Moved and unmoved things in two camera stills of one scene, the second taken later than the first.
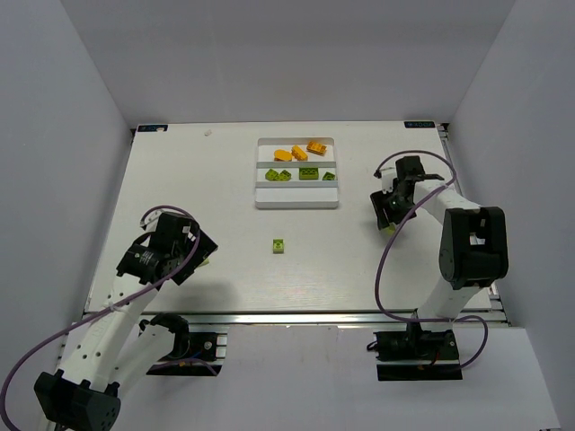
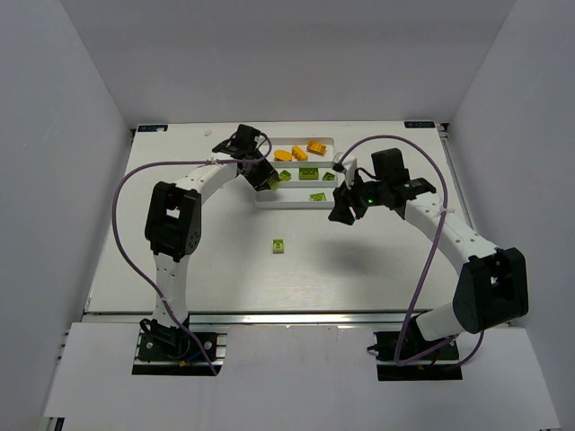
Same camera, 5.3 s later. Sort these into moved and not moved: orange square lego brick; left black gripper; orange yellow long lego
Moved: left black gripper
Not moved: orange square lego brick; orange yellow long lego
